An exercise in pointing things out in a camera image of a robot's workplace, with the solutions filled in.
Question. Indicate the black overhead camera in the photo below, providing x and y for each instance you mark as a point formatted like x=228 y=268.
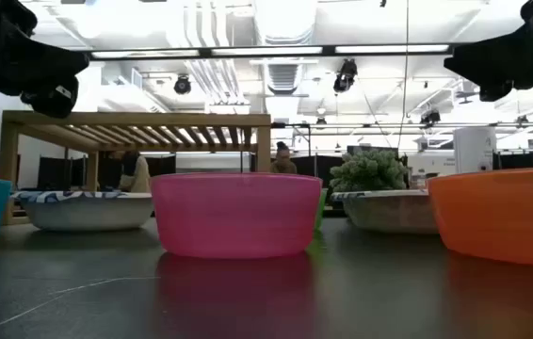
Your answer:
x=344 y=75

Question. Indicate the overhead light bar frame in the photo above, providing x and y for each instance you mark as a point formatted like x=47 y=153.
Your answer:
x=266 y=51

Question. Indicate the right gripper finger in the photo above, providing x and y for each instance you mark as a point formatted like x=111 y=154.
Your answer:
x=495 y=92
x=471 y=63

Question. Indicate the person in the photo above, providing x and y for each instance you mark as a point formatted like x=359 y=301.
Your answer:
x=135 y=176
x=283 y=162

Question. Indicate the black partition panel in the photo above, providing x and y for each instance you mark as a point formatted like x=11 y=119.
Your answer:
x=59 y=173

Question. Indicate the white cylindrical appliance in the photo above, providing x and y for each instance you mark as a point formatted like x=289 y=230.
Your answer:
x=473 y=150

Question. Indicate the white blue-patterned ceramic bowl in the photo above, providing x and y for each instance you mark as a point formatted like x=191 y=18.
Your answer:
x=87 y=214

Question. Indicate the orange plastic bowl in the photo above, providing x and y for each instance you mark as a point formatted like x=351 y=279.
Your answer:
x=506 y=216

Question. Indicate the green artificial plant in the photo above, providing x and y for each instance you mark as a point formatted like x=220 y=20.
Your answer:
x=367 y=172

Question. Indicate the black horizontal rail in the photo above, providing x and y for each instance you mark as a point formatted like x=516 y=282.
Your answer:
x=389 y=125

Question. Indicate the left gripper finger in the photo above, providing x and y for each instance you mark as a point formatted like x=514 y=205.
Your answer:
x=69 y=61
x=52 y=99

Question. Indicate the black ceiling spotlight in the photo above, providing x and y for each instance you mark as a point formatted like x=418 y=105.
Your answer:
x=430 y=117
x=182 y=85

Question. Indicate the wooden slatted shelf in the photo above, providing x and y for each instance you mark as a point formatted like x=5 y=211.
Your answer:
x=130 y=120

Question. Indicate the pink plastic bowl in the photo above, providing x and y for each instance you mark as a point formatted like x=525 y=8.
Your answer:
x=236 y=214

